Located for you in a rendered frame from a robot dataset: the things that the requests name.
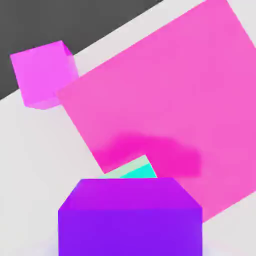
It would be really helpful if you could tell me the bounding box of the small purple cube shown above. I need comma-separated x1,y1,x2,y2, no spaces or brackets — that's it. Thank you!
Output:
57,177,203,256

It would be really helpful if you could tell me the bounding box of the small turquoise cube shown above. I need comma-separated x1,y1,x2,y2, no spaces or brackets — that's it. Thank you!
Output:
97,154,158,180

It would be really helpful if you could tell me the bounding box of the small magenta cube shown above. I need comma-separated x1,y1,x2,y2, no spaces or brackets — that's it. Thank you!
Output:
9,40,80,111

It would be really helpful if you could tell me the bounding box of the large pink box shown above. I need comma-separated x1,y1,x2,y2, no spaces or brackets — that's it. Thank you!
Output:
56,0,256,224

